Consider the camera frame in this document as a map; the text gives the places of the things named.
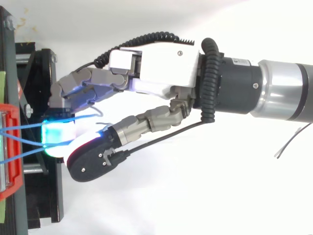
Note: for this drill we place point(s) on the red plastic bin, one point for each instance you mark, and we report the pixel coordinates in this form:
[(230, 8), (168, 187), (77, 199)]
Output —
[(14, 115)]

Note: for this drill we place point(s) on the black stand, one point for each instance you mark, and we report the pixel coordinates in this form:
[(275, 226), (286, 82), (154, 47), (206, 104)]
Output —
[(36, 73)]

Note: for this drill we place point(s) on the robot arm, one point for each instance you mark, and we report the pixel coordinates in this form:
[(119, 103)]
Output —
[(244, 85)]

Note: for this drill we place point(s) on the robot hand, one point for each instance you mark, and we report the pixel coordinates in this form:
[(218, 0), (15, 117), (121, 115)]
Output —
[(166, 66)]

